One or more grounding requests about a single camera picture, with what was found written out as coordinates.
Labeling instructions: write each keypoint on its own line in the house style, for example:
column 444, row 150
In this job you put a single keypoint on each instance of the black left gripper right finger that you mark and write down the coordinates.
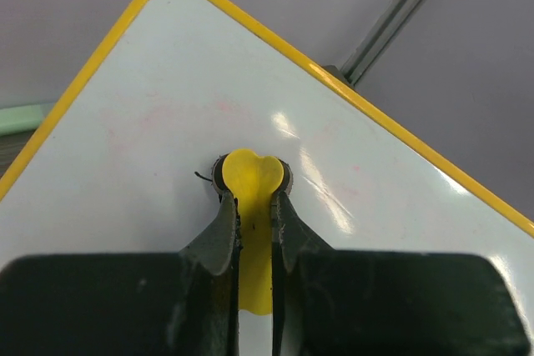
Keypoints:
column 329, row 301

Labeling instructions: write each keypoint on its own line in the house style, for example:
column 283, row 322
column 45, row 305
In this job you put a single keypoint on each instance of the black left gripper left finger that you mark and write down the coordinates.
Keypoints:
column 176, row 303

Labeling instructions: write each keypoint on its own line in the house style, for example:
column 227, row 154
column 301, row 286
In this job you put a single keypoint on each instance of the yellow round whiteboard eraser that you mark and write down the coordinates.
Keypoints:
column 253, row 180

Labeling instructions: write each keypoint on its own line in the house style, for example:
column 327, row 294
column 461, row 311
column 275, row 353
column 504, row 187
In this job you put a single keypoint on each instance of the yellow-framed whiteboard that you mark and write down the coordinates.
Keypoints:
column 124, row 161

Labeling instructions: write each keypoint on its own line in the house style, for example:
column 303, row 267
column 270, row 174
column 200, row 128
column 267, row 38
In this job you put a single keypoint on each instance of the mint green foam piece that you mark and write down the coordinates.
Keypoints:
column 23, row 118

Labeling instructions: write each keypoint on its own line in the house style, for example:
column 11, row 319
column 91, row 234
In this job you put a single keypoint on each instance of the aluminium frame post right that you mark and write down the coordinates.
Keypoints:
column 375, row 42

